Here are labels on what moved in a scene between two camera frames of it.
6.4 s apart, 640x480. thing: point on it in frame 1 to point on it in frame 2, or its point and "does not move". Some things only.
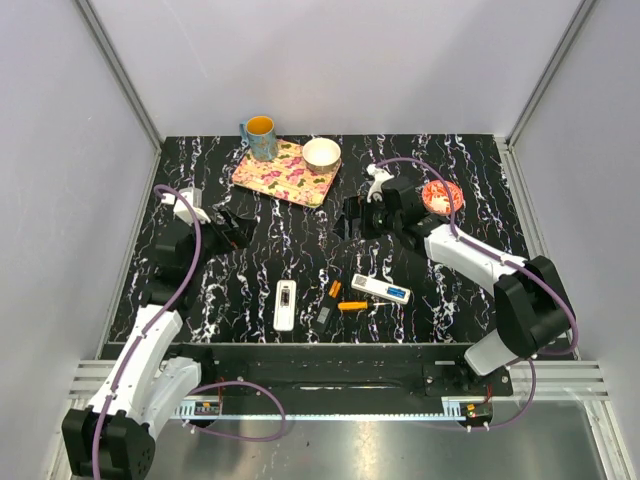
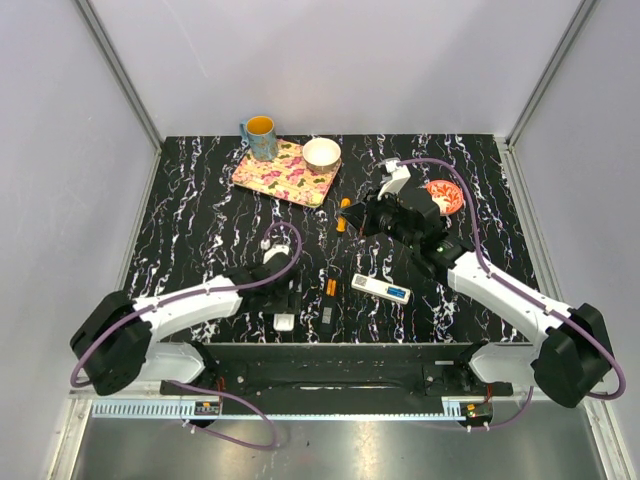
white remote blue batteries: (380, 288) does not move
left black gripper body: (219, 243) to (280, 302)
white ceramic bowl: (321, 155) does not move
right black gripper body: (376, 222) does not move
